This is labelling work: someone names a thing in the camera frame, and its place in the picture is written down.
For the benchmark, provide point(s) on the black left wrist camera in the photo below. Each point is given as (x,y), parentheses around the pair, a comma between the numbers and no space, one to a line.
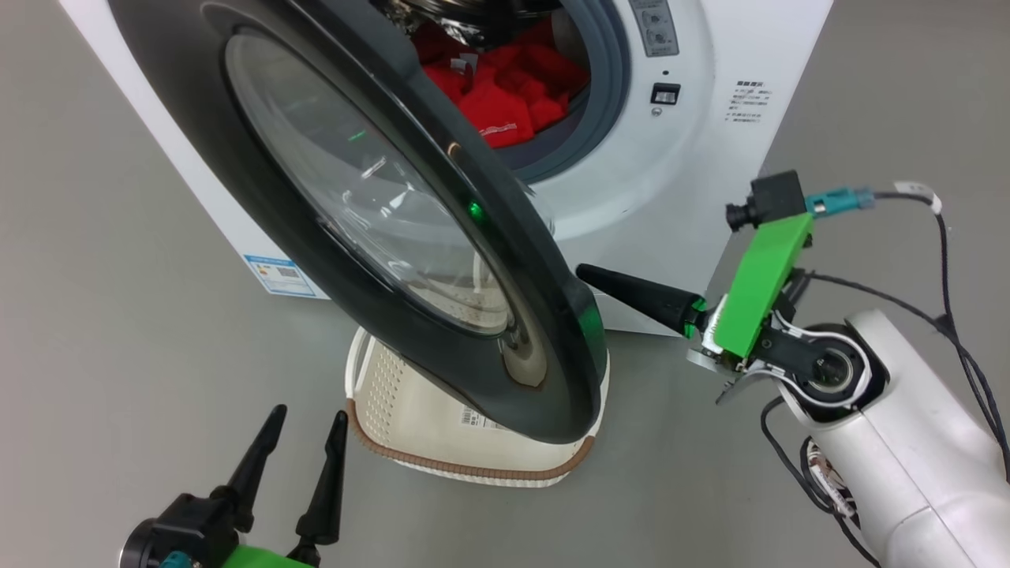
(185,525)

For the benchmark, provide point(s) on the black round glass washer door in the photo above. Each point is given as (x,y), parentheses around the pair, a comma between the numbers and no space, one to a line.
(552,323)

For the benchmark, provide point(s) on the black door latch socket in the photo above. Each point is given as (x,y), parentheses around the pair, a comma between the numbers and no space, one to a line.
(665,93)

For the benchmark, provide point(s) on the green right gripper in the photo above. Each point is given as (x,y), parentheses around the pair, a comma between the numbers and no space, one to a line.
(761,284)

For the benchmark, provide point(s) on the grey rubber door seal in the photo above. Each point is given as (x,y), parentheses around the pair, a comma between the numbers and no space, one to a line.
(607,79)

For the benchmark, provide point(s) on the basket barcode label sticker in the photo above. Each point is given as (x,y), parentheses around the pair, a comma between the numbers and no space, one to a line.
(477,418)

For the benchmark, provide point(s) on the teal right camera connector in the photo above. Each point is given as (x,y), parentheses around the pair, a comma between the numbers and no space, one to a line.
(836,200)

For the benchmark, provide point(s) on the red garment with white trim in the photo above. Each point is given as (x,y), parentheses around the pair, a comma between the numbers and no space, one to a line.
(497,110)

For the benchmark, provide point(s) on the cream perforated laundry basket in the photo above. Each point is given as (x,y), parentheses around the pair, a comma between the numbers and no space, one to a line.
(410,442)

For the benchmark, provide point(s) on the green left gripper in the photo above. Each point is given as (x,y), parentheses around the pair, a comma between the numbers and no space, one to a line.
(260,558)

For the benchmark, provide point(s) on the teal left camera connector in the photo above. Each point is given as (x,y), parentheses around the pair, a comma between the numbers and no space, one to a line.
(177,560)

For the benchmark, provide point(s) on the teal camera connector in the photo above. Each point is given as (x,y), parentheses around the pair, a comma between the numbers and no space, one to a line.
(836,200)
(177,560)

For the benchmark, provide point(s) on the blue energy label sticker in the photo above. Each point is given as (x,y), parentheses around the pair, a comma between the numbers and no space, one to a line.
(278,276)

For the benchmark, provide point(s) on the white front-load washing machine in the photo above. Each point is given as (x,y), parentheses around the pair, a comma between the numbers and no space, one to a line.
(671,197)

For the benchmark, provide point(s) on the steel washer drum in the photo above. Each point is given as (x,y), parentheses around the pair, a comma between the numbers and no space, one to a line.
(481,9)

